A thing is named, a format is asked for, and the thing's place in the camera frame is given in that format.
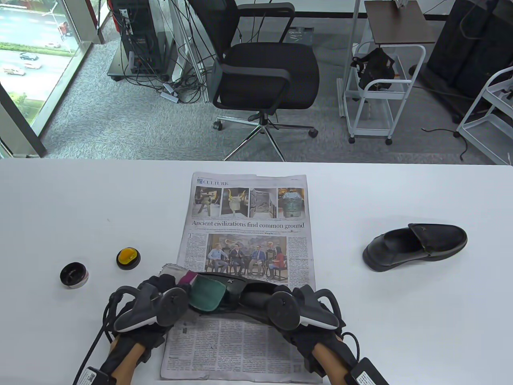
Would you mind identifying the person's right hand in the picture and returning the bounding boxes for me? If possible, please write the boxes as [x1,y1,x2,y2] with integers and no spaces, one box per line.
[277,285,346,377]

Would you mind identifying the person's left hand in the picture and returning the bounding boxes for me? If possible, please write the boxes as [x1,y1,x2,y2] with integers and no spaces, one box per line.
[116,275,189,363]

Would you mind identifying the grey motion controller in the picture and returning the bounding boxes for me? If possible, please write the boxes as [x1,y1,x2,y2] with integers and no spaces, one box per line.
[267,290,340,331]
[105,283,189,332]

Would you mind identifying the printed newspaper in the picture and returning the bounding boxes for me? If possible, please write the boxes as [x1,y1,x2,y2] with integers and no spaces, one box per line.
[160,172,324,383]

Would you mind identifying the black leather loafer shoe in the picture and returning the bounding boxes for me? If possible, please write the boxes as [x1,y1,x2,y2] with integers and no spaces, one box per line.
[363,223,468,272]
[196,273,295,322]

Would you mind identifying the round black shoe polish tin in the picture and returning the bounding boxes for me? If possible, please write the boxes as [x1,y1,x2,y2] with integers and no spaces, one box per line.
[60,262,89,289]

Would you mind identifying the person's right forearm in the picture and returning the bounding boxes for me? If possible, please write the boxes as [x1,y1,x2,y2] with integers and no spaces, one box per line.
[312,343,350,385]

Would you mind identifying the person's left forearm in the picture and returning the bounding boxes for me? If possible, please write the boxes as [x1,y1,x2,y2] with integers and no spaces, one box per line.
[109,337,147,385]

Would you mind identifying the grey power strip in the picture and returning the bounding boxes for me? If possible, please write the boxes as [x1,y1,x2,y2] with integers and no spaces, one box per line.
[160,82,180,103]

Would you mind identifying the dark wheeled platform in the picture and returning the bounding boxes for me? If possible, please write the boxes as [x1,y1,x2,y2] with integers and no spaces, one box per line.
[107,40,179,83]

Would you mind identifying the white mesh rolling cart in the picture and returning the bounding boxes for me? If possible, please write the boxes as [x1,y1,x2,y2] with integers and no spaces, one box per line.
[344,43,426,145]

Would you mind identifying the black office chair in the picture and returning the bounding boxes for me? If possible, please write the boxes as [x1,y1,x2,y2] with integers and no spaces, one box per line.
[188,0,320,162]

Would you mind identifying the black computer tower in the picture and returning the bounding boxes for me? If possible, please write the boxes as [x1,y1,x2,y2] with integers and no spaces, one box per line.
[110,0,169,77]

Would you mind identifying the white tiered rolling cart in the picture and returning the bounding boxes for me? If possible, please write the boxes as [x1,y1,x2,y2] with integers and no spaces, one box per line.
[456,66,513,166]

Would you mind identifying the black bag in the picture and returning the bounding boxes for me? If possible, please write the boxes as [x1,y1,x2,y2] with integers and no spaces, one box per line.
[351,47,396,91]

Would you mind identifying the white metal pole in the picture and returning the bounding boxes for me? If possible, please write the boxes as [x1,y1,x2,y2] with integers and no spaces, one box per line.
[339,0,361,119]

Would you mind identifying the brown top side table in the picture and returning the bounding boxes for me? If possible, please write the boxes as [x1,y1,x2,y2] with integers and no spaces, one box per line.
[364,0,436,45]

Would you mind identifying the black cabinet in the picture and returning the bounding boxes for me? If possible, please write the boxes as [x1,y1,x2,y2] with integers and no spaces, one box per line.
[409,0,513,123]

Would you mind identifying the tangle of black cables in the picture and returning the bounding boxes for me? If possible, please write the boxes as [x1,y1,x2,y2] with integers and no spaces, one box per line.
[120,40,213,105]

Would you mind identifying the white metal frame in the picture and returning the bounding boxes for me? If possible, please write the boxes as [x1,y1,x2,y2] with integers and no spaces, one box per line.
[166,0,211,105]

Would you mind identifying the black floor cable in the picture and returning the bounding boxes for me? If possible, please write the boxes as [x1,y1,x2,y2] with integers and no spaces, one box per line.
[422,128,469,162]

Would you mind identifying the glass window with frame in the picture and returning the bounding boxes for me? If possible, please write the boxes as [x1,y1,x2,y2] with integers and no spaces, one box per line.
[0,0,113,157]

